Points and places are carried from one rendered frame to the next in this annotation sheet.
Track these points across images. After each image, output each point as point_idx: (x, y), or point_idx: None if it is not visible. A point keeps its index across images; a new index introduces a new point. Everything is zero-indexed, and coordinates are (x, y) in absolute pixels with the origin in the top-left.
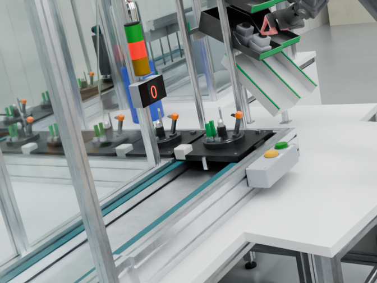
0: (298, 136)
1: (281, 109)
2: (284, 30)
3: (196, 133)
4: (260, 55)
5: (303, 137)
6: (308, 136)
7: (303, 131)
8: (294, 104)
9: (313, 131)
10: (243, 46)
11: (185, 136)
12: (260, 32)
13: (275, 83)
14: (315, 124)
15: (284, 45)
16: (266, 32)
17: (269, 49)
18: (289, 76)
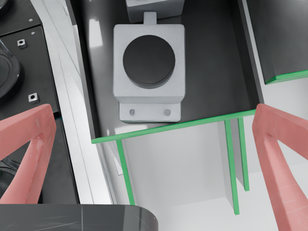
0: (225, 198)
1: (175, 199)
2: (255, 144)
3: (34, 106)
4: (91, 143)
5: (228, 210)
6: (238, 216)
7: (254, 182)
8: (225, 195)
9: (262, 206)
10: (75, 43)
11: (20, 97)
12: (139, 41)
13: (218, 125)
14: (295, 175)
15: (307, 76)
16: (13, 181)
17: (167, 121)
18: (303, 96)
